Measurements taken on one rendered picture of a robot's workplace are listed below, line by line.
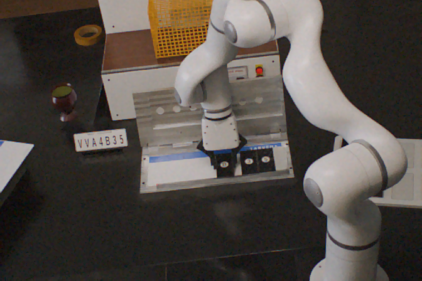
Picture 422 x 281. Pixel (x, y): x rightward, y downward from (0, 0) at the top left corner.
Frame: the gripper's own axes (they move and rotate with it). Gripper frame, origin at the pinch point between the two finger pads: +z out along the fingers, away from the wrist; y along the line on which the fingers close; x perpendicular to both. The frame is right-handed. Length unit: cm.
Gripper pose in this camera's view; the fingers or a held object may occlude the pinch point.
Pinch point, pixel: (223, 160)
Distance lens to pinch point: 227.5
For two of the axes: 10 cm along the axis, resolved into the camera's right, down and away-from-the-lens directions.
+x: -0.1, -4.6, 8.9
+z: 1.2, 8.8, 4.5
